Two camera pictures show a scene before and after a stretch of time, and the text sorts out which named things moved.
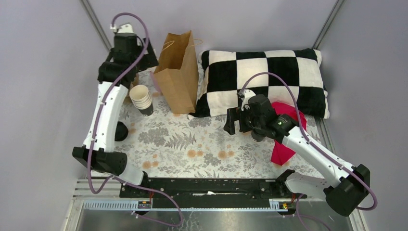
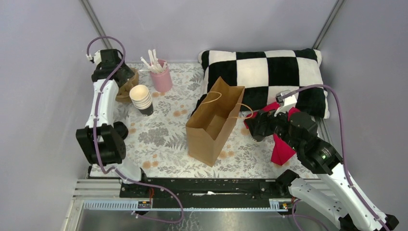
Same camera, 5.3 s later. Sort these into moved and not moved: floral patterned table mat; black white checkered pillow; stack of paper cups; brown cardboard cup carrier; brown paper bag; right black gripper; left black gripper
Moved: right black gripper; left black gripper; brown paper bag
Not moved: brown cardboard cup carrier; black white checkered pillow; stack of paper cups; floral patterned table mat
